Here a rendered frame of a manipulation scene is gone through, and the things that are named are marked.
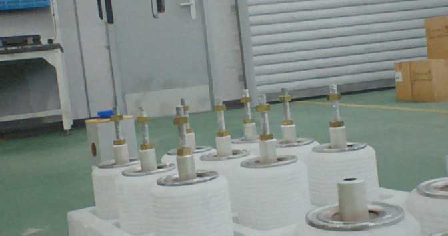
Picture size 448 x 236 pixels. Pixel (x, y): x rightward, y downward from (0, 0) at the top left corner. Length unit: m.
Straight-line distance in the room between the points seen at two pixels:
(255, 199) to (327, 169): 0.12
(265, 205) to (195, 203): 0.10
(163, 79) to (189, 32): 0.53
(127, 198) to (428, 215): 0.42
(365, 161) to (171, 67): 5.07
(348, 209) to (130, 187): 0.39
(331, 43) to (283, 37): 0.52
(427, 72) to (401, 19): 2.19
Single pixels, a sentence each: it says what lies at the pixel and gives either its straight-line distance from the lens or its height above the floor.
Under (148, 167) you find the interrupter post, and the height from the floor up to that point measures 0.26.
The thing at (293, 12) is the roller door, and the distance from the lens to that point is 6.11.
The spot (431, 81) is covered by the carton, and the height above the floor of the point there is 0.14.
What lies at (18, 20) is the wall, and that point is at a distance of 5.84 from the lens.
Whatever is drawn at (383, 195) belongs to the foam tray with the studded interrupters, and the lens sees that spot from 0.87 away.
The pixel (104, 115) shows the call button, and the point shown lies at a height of 0.32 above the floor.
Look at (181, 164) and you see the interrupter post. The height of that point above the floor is 0.27.
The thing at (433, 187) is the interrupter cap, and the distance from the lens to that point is 0.56.
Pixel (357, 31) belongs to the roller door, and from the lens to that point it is 6.35.
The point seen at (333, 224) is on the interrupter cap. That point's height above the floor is 0.25.
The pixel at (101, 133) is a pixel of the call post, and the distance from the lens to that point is 1.07.
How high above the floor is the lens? 0.37
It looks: 4 degrees down
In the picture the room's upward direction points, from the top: 6 degrees counter-clockwise
